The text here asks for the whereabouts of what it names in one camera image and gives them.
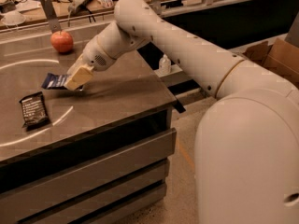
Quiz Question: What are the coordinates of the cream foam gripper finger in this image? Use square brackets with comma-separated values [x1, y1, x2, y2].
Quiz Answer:
[64, 64, 93, 91]
[66, 55, 84, 76]

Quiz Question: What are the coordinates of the blue rxbar blueberry wrapper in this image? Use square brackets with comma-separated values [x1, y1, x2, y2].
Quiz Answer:
[41, 73, 68, 90]

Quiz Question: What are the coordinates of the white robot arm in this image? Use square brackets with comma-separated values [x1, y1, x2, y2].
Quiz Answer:
[65, 0, 299, 224]

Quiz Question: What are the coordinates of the black rxbar chocolate wrapper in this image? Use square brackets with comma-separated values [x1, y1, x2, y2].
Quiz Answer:
[20, 91, 50, 129]

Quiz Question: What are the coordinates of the red apple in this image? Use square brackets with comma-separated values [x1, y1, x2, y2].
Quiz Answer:
[50, 31, 74, 53]

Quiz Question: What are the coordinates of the white power strip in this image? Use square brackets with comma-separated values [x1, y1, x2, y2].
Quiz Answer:
[68, 0, 92, 14]

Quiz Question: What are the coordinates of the small snack packet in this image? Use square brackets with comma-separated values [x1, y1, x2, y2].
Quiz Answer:
[97, 0, 114, 8]

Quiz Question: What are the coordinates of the white bowl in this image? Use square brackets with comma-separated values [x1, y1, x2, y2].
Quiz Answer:
[1, 10, 26, 26]

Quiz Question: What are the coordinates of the grey drawer cabinet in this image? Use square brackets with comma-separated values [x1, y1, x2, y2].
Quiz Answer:
[0, 107, 178, 224]

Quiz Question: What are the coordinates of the left clear sanitizer bottle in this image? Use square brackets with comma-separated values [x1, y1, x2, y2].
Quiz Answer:
[159, 54, 171, 75]

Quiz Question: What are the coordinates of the cardboard box with logo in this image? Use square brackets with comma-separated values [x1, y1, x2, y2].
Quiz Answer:
[244, 38, 299, 88]

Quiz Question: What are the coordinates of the grey metal bracket post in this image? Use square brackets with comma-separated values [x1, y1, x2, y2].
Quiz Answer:
[39, 0, 61, 33]

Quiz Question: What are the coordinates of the metal railing frame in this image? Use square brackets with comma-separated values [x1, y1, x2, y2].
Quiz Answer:
[145, 0, 299, 31]

